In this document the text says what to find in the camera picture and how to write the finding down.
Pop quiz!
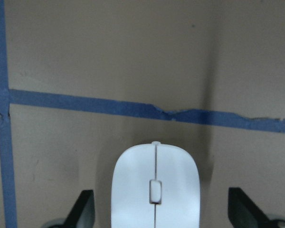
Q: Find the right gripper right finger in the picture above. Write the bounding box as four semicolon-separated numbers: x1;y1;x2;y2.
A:
228;187;273;228

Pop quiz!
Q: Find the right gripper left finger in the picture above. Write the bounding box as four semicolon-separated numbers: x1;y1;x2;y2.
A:
64;190;95;228

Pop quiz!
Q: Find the white computer mouse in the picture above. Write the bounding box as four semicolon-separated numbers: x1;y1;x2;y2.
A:
111;142;200;228

